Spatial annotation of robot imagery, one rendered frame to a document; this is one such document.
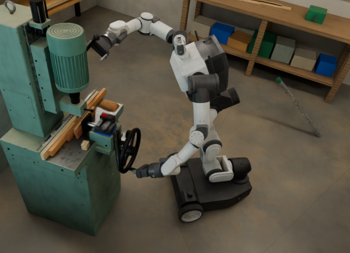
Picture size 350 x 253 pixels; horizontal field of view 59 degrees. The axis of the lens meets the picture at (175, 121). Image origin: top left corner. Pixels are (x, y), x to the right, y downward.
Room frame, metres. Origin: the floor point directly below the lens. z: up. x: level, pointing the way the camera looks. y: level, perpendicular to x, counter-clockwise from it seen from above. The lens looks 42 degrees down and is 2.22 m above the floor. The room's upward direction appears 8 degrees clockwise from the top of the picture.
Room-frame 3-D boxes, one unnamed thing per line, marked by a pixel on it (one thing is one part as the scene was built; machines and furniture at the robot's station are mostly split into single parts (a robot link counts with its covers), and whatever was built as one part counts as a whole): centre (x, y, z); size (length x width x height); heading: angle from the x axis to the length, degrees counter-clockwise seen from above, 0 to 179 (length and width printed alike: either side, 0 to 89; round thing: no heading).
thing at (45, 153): (1.30, 0.60, 0.92); 0.60 x 0.02 x 0.05; 168
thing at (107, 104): (1.52, 0.44, 0.91); 0.12 x 0.09 x 0.03; 78
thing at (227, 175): (1.65, -0.41, 0.28); 0.21 x 0.20 x 0.13; 108
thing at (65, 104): (1.32, 0.59, 1.03); 0.14 x 0.07 x 0.09; 78
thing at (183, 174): (1.64, -0.38, 0.19); 0.64 x 0.52 x 0.33; 108
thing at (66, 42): (1.31, 0.58, 1.35); 0.18 x 0.18 x 0.31
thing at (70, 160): (1.27, 0.47, 0.87); 0.61 x 0.30 x 0.06; 168
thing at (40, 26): (1.34, 0.71, 1.54); 0.08 x 0.08 x 0.17; 78
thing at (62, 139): (1.34, 0.57, 0.92); 0.62 x 0.02 x 0.04; 168
